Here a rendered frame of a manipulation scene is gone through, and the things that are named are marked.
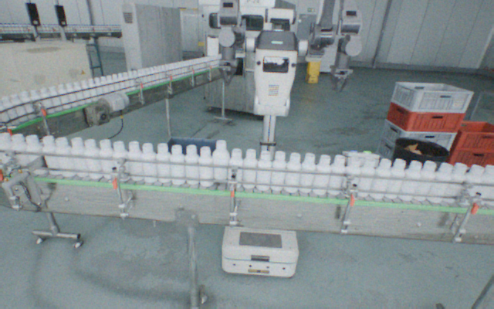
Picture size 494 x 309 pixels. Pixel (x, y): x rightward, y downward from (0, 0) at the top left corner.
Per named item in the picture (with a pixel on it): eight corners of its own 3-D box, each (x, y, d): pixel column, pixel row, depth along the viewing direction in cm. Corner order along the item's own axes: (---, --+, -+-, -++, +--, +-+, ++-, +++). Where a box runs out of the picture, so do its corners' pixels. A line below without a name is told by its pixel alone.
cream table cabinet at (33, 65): (75, 107, 493) (59, 41, 442) (99, 113, 474) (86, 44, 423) (8, 126, 399) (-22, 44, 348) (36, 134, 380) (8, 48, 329)
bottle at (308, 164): (303, 184, 114) (309, 150, 107) (314, 190, 110) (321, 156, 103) (294, 188, 111) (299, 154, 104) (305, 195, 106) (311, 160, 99)
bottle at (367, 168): (352, 188, 113) (361, 154, 106) (367, 191, 112) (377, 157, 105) (353, 195, 108) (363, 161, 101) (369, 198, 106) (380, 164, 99)
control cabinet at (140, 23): (150, 82, 720) (142, 4, 639) (165, 84, 705) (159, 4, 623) (128, 87, 651) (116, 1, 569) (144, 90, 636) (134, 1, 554)
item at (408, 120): (405, 131, 276) (412, 111, 266) (384, 118, 313) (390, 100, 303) (458, 133, 281) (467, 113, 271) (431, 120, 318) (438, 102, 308)
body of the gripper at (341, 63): (344, 70, 108) (348, 52, 105) (352, 75, 99) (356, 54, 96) (329, 69, 108) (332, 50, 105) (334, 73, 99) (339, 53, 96)
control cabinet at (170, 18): (170, 76, 797) (165, 6, 715) (184, 79, 782) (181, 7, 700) (152, 81, 727) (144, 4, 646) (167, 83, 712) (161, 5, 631)
